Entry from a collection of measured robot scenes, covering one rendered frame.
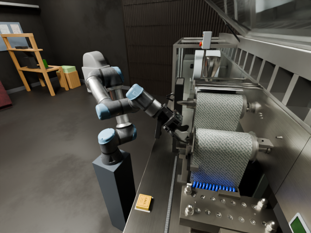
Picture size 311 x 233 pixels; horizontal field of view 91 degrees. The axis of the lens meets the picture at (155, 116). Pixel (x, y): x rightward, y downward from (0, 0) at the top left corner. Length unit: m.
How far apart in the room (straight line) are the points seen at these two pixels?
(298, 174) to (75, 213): 1.98
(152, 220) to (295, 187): 0.62
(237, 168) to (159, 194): 0.45
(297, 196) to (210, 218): 0.32
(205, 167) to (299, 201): 0.34
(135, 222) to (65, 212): 1.39
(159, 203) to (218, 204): 0.31
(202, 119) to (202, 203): 0.43
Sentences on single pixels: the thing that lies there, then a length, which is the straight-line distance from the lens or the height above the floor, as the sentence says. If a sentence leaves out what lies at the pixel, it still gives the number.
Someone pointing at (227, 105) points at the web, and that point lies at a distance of 0.91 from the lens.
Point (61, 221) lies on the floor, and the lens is 2.18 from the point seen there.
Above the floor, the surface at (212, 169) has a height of 1.14.
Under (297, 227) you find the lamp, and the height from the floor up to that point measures 1.19.
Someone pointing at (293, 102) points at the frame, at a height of 1.47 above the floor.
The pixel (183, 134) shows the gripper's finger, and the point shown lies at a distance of 0.71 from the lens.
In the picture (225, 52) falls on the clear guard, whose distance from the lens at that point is 1.63.
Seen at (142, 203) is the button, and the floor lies 0.92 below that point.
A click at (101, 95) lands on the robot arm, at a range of 0.80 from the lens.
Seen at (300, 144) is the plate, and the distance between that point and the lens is 0.70.
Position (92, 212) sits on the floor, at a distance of 2.09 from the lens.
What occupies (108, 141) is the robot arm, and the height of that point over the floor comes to 1.10.
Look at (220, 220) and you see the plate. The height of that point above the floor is 1.03.
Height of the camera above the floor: 1.73
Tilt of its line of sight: 30 degrees down
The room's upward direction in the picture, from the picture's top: 1 degrees counter-clockwise
